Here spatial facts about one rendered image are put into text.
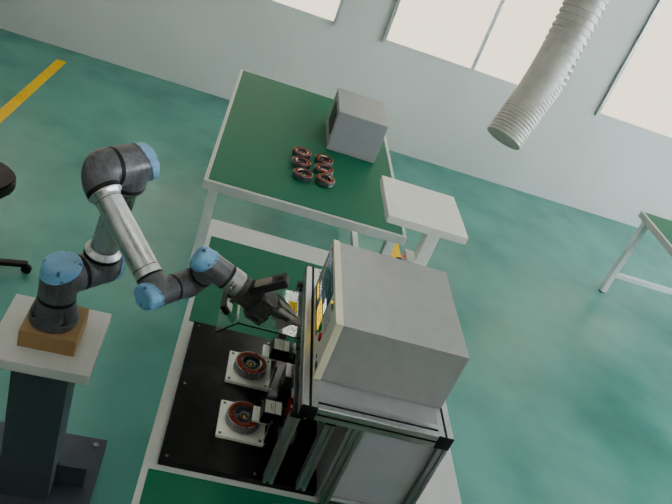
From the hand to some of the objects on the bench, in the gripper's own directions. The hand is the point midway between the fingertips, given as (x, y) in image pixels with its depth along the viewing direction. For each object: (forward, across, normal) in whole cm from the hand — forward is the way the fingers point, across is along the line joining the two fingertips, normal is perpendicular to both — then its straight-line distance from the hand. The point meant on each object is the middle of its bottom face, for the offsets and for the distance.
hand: (298, 320), depth 198 cm
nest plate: (+12, +4, -40) cm, 42 cm away
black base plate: (+15, -9, -42) cm, 45 cm away
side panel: (+50, +24, -26) cm, 61 cm away
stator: (+12, -21, -39) cm, 46 cm away
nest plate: (+12, -21, -40) cm, 47 cm away
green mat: (+34, -73, -33) cm, 87 cm away
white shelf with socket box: (+66, -99, -18) cm, 120 cm away
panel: (+35, -9, -30) cm, 47 cm away
